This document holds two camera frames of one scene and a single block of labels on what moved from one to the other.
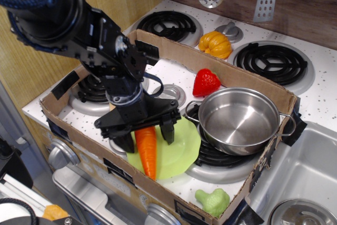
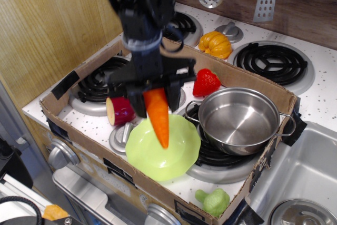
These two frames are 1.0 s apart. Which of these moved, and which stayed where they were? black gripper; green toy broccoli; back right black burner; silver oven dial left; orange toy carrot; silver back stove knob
Moved: orange toy carrot; black gripper
Stayed: green toy broccoli; silver oven dial left; silver back stove knob; back right black burner
